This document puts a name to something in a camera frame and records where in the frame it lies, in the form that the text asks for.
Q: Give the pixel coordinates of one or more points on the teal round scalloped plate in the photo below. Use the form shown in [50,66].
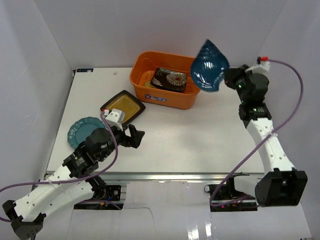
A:
[81,129]

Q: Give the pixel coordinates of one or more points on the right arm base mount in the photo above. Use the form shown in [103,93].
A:
[241,201]

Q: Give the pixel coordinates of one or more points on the orange plastic bin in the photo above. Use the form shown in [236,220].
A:
[143,70]

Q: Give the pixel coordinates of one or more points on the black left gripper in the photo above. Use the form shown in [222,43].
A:
[129,136]

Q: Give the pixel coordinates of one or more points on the black floral square plate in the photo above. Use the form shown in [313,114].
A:
[169,80]

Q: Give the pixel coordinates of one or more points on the blue leaf-shaped plate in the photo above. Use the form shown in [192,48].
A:
[207,69]

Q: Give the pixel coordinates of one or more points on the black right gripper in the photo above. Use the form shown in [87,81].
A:
[231,76]

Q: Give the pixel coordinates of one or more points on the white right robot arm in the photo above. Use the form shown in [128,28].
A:
[282,184]

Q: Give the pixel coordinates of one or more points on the small yellow square dish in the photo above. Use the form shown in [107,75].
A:
[148,84]

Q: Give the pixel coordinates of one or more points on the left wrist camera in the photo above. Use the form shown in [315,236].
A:
[114,118]

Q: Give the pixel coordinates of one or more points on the amber square plate black rim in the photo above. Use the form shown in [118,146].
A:
[131,106]

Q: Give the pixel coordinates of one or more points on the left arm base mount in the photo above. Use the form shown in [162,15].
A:
[110,193]

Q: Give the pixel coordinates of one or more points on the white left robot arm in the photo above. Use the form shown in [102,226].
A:
[72,183]

